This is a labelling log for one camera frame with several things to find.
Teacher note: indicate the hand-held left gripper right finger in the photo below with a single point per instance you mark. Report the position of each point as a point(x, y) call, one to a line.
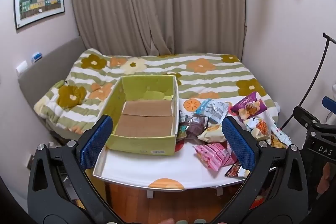
point(237, 145)

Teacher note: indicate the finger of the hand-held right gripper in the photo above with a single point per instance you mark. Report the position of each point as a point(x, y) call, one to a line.
point(305, 116)
point(328, 102)

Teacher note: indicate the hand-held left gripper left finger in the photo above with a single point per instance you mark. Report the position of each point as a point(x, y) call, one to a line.
point(94, 145)

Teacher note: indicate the pink snack packet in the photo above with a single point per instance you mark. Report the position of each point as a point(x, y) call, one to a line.
point(224, 157)
point(206, 155)

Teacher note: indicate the dark red snack packet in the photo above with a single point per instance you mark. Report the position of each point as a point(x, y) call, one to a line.
point(235, 170)

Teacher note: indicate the orange white snack packet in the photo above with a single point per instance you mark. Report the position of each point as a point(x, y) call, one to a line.
point(258, 127)

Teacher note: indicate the yellow chip packet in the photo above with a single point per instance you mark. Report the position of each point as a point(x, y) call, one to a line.
point(279, 138)

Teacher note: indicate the green cardboard box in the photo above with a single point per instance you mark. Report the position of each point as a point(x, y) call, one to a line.
point(141, 146)

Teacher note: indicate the person's right hand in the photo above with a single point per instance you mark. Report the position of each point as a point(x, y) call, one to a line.
point(324, 176)

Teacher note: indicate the pale yellow snack packet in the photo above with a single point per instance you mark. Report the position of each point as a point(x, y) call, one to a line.
point(212, 132)

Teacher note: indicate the light blue snack packet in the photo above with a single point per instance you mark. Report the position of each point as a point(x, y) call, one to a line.
point(211, 109)

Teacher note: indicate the dark purple snack packet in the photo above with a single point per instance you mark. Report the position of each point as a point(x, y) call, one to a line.
point(196, 126)

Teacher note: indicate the small green snack packet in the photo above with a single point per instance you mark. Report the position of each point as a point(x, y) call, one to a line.
point(181, 134)

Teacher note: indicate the white orange-print tablecloth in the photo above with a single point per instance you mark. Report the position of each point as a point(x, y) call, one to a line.
point(147, 169)

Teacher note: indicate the grey brown snack packet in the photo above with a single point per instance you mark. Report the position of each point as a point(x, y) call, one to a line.
point(185, 119)

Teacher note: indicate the grey bed headboard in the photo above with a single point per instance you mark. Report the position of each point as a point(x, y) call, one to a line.
point(44, 69)

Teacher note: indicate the floral striped blanket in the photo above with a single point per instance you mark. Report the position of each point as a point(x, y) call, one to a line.
point(157, 65)

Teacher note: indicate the blue white small object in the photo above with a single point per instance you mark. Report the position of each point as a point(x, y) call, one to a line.
point(36, 56)

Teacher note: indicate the framed houses picture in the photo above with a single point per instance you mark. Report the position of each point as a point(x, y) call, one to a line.
point(39, 1)

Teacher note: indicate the beige curtain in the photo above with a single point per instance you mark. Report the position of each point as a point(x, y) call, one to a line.
point(157, 3)

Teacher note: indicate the white wall switch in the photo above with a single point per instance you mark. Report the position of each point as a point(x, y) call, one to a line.
point(21, 67)

